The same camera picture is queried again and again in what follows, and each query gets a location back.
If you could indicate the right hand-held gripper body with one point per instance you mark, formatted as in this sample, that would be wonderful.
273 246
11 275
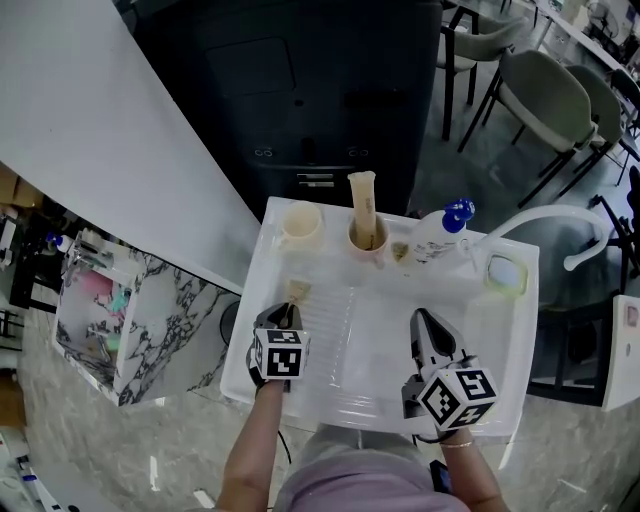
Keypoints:
457 395

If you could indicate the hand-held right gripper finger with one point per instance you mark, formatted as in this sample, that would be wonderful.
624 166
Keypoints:
418 345
445 345

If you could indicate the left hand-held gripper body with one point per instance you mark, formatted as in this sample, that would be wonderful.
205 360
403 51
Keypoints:
282 357

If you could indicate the beige toothpaste tube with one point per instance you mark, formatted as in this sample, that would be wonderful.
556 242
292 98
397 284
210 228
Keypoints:
297 291
364 205

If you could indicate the cream cup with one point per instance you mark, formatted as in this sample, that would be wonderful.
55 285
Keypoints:
377 255
300 225

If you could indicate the person's right forearm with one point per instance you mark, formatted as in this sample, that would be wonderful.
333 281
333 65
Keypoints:
475 480

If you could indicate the person's left forearm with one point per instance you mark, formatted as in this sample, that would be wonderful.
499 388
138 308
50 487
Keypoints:
255 445

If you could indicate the white sink basin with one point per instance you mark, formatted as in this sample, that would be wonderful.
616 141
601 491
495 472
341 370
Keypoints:
370 340

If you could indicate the black pouch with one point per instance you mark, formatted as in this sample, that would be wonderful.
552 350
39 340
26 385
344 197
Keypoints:
441 476

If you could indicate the pale blue soap bar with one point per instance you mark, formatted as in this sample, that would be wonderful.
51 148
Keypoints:
504 272

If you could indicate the marble pattern cabinet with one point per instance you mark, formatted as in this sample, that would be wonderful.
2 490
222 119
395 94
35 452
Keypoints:
170 335

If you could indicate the white pump bottle blue cap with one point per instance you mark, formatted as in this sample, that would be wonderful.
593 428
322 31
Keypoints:
432 240

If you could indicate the person's grey trousers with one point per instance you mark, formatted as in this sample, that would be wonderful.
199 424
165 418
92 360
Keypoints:
350 445

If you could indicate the person's lilac shirt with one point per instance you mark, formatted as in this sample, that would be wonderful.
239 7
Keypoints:
370 490

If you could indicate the white machine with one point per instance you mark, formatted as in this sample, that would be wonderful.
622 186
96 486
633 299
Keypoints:
622 360

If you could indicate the white curved faucet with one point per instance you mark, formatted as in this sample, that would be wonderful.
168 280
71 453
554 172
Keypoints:
555 212

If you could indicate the small white pump bottle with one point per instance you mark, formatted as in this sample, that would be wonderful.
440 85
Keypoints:
61 241

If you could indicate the black office chair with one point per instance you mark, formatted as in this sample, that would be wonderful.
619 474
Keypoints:
631 215

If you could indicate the large black appliance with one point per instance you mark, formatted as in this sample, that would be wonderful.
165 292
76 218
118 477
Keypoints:
300 75

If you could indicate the green padded chair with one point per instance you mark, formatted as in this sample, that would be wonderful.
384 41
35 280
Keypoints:
600 100
480 35
540 100

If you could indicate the long white table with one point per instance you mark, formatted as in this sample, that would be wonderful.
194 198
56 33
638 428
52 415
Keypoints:
585 30

